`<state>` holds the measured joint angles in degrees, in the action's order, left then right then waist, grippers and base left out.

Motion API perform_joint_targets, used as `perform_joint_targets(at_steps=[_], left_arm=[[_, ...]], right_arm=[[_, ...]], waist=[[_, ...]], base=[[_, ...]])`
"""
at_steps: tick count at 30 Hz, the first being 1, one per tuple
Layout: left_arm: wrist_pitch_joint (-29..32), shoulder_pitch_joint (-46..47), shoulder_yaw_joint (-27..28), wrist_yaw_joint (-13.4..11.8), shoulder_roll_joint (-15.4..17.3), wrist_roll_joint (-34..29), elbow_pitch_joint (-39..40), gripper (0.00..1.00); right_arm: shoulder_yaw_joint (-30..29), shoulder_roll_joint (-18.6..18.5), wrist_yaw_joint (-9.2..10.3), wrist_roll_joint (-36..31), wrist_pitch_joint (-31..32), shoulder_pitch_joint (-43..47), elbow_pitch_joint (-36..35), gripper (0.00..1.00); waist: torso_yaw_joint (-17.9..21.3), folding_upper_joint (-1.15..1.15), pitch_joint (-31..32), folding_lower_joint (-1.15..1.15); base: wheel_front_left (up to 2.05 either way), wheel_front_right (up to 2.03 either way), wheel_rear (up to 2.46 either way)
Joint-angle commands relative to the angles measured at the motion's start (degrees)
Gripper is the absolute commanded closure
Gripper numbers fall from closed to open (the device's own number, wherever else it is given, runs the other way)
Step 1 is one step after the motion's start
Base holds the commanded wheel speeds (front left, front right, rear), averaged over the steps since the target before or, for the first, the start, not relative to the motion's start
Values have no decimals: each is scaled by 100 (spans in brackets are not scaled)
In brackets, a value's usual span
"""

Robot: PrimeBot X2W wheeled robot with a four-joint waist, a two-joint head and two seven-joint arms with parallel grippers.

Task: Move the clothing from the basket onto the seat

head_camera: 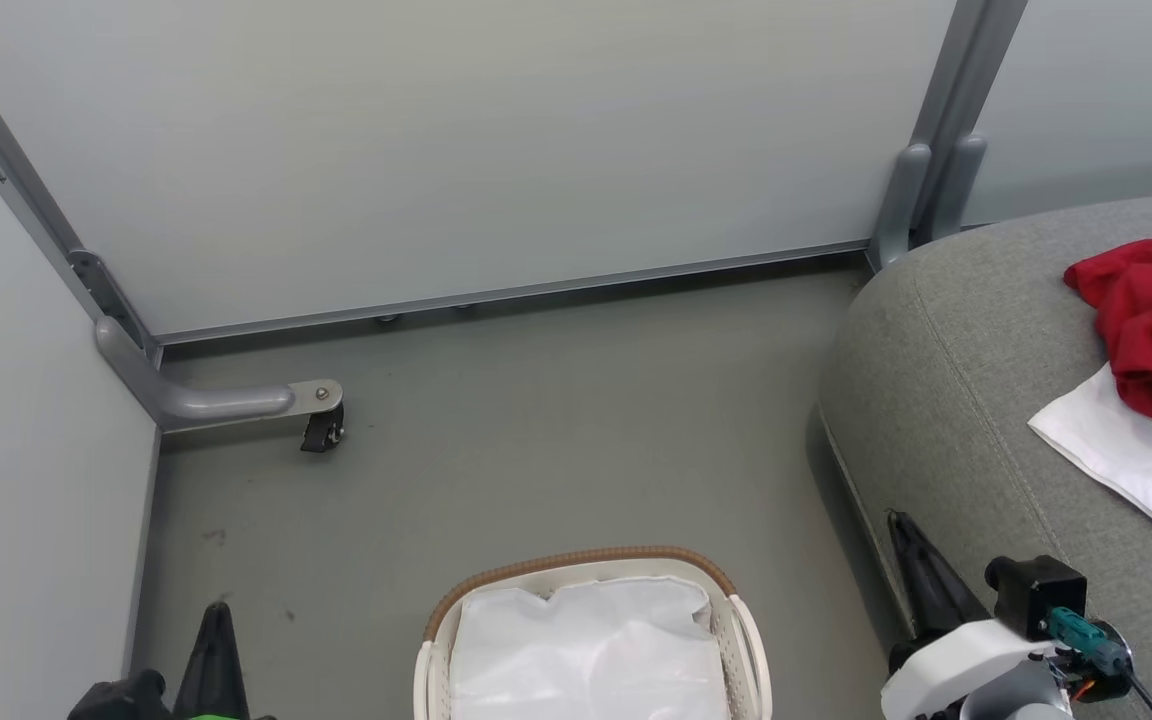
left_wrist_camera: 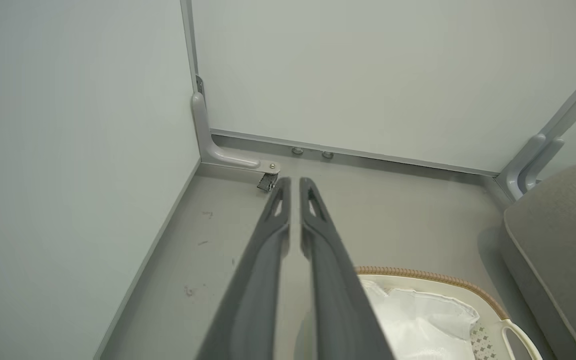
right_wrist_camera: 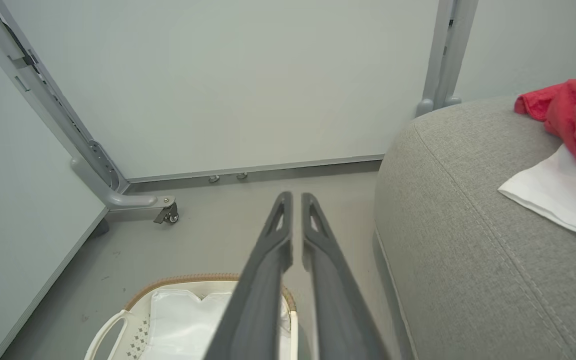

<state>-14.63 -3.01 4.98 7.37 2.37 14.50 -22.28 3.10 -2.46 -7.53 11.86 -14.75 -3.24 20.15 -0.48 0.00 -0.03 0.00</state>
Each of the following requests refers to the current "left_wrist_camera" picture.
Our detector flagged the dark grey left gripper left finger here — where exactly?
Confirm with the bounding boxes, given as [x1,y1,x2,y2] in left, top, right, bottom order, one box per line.
[195,176,293,360]

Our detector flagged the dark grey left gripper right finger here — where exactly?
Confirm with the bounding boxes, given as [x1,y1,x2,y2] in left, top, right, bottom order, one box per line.
[299,177,397,360]

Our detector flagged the white cloth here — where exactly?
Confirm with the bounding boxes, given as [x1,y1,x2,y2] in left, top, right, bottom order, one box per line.
[359,279,482,360]

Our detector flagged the grey fabric sofa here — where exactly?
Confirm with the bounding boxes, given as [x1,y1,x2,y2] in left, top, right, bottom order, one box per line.
[498,160,576,360]

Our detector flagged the grey partition foot with caster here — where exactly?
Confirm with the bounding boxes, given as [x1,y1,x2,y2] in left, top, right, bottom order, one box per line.
[191,92,282,176]

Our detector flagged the white laundry basket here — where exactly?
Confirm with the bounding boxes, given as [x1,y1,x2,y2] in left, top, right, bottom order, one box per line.
[355,266,545,360]

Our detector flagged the grey curved partition foot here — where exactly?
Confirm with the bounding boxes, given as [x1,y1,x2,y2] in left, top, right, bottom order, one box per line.
[518,138,565,194]
[495,133,550,202]

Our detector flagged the grey partition bottom rail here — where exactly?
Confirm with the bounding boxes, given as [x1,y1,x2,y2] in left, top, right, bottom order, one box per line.
[210,128,500,177]

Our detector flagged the grey partition corner post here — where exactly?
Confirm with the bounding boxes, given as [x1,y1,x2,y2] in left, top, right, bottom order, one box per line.
[180,0,205,97]

